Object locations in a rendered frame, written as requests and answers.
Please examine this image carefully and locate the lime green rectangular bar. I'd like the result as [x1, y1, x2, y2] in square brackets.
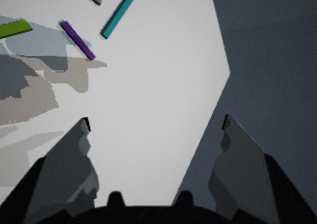
[0, 20, 32, 39]

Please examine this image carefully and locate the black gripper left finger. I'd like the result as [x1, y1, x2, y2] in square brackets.
[0, 117, 100, 224]

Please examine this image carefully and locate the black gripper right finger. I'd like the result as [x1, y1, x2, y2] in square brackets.
[208, 114, 317, 224]

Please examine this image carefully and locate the purple rod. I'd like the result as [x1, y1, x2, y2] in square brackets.
[61, 21, 96, 61]

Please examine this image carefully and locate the turquoise rod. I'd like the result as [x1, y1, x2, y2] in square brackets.
[102, 0, 133, 39]

